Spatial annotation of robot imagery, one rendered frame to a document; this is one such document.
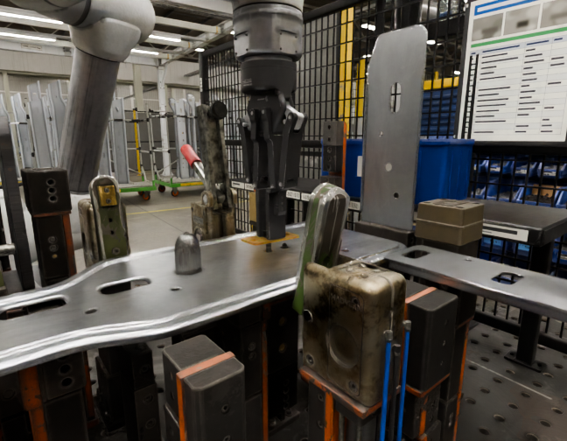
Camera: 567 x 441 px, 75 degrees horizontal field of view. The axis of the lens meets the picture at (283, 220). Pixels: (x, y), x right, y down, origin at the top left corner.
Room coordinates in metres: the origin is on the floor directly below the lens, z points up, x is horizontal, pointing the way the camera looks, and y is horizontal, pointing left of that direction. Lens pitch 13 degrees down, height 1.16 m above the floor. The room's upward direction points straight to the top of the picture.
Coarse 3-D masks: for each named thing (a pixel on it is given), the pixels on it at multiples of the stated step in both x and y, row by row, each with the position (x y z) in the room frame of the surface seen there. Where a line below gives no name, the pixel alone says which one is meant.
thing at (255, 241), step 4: (264, 232) 0.52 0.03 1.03; (288, 232) 0.55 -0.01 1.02; (252, 236) 0.52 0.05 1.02; (256, 236) 0.52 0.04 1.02; (264, 236) 0.52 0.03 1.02; (288, 236) 0.52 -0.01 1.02; (292, 236) 0.53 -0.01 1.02; (296, 236) 0.53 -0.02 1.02; (244, 240) 0.50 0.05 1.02; (248, 240) 0.50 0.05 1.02; (252, 240) 0.51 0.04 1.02; (256, 240) 0.51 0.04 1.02; (260, 240) 0.50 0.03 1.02; (264, 240) 0.50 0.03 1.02; (268, 240) 0.50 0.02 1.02; (272, 240) 0.50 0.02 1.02; (276, 240) 0.50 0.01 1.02; (280, 240) 0.51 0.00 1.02; (284, 240) 0.51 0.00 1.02; (252, 244) 0.48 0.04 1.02; (256, 244) 0.48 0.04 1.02; (260, 244) 0.49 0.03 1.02
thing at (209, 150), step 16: (208, 112) 0.63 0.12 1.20; (224, 112) 0.62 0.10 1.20; (208, 128) 0.64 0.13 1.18; (208, 144) 0.62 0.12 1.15; (224, 144) 0.64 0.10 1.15; (208, 160) 0.62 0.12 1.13; (224, 160) 0.63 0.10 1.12; (208, 176) 0.62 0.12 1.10; (224, 176) 0.63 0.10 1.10; (224, 192) 0.63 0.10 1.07
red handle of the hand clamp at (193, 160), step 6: (186, 144) 0.72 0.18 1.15; (180, 150) 0.72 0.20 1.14; (186, 150) 0.70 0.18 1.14; (192, 150) 0.71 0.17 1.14; (186, 156) 0.70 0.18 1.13; (192, 156) 0.69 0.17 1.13; (192, 162) 0.68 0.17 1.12; (198, 162) 0.69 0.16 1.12; (192, 168) 0.69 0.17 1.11; (198, 168) 0.67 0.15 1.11; (198, 174) 0.67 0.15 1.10; (204, 180) 0.65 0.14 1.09; (216, 186) 0.64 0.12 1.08; (216, 192) 0.62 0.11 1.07; (222, 192) 0.63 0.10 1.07; (222, 198) 0.62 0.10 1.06
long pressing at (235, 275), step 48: (240, 240) 0.58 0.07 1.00; (288, 240) 0.58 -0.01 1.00; (384, 240) 0.58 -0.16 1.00; (48, 288) 0.37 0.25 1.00; (96, 288) 0.38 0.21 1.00; (144, 288) 0.38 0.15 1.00; (192, 288) 0.38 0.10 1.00; (240, 288) 0.38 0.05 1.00; (288, 288) 0.39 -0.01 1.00; (0, 336) 0.28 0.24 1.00; (48, 336) 0.28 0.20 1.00; (96, 336) 0.29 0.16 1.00; (144, 336) 0.29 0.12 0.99
